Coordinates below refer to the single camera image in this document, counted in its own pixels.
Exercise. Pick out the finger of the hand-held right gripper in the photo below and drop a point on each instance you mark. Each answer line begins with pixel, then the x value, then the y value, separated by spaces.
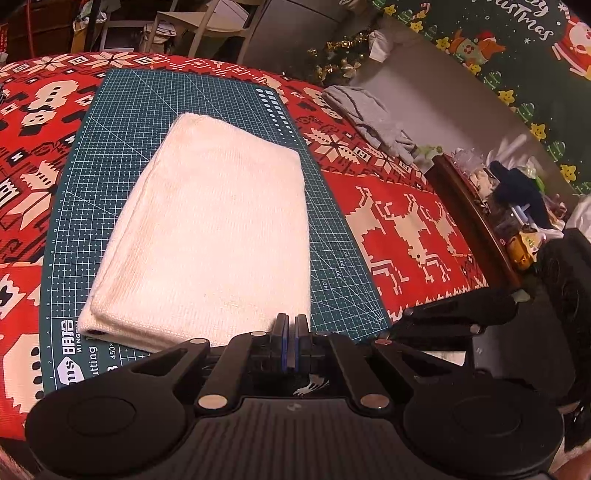
pixel 461 307
pixel 438 333

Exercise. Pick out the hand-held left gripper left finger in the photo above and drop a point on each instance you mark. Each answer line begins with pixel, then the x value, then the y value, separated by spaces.
pixel 282 341

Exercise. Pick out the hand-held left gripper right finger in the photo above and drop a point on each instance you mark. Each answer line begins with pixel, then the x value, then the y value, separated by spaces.
pixel 300 341

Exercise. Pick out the white knit sweater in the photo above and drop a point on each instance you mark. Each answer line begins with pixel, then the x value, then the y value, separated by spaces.
pixel 207 230

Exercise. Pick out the yellow toy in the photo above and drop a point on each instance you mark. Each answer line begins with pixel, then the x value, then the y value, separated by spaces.
pixel 526 249

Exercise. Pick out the red patterned blanket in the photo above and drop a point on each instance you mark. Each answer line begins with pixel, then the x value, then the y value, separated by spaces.
pixel 392 240

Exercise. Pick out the wooden nightstand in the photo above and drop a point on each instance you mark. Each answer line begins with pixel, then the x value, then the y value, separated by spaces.
pixel 461 207

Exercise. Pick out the navy plush toy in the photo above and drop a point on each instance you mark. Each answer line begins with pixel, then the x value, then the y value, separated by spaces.
pixel 521 194

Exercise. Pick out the grey hoodie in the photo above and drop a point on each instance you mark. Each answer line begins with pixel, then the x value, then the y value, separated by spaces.
pixel 364 110

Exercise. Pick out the green Christmas banner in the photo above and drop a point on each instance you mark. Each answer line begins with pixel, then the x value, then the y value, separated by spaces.
pixel 508 46

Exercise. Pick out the gold tinsel Christmas tree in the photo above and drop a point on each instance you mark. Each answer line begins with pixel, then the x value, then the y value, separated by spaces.
pixel 341 60

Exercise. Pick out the green cutting mat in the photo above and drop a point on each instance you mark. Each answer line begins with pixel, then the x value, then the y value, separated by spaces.
pixel 115 115

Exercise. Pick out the grey refrigerator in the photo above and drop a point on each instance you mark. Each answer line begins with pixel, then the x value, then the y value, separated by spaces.
pixel 295 37

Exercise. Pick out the trash bin with white liner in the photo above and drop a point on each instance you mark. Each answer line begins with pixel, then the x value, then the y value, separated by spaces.
pixel 157 37

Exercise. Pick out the beige chair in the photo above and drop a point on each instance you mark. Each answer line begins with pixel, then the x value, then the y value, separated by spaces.
pixel 194 23

